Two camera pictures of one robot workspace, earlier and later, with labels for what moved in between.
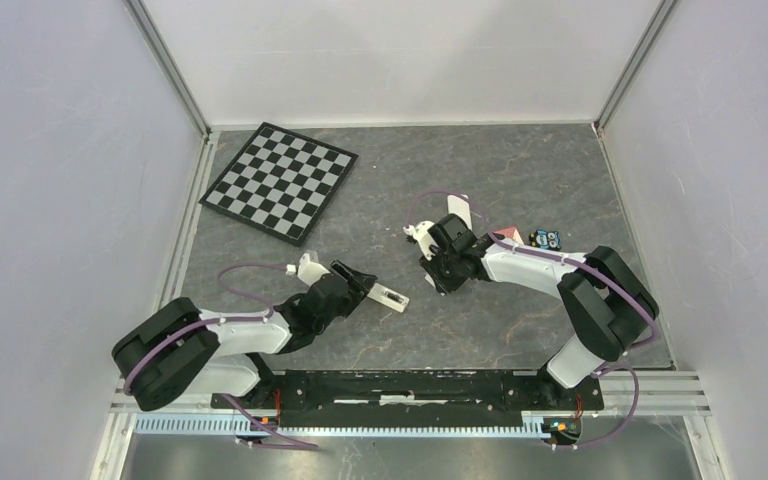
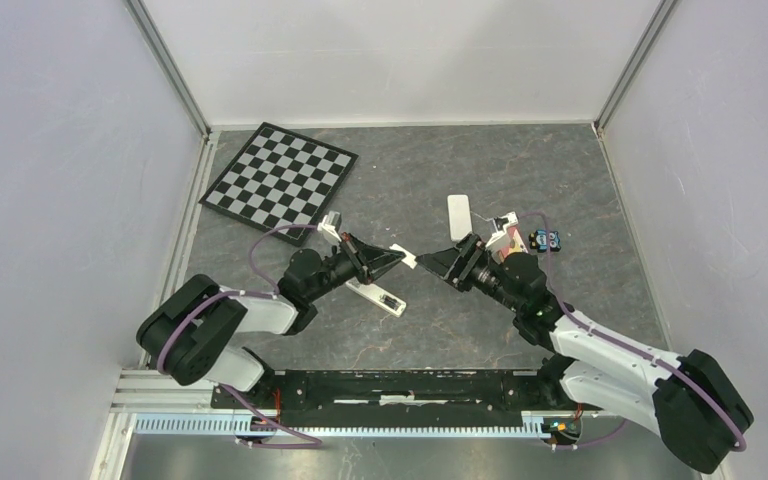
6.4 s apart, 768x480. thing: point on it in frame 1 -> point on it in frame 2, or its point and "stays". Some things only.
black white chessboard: (281, 182) stays
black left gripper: (360, 283) -> (359, 253)
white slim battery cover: (460, 207) -> (409, 259)
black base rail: (416, 399) stays
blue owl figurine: (545, 239) stays
